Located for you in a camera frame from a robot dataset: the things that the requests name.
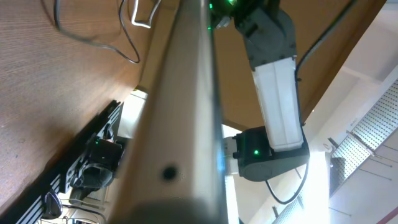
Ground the black smartphone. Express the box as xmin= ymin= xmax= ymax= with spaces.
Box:
xmin=108 ymin=0 xmax=228 ymax=223

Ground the black charging cable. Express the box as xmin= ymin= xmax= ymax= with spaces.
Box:
xmin=52 ymin=0 xmax=141 ymax=65

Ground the right camera black cable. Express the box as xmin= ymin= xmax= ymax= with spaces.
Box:
xmin=264 ymin=0 xmax=358 ymax=206

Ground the black aluminium rail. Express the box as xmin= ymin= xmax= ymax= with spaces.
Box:
xmin=1 ymin=100 xmax=124 ymax=223

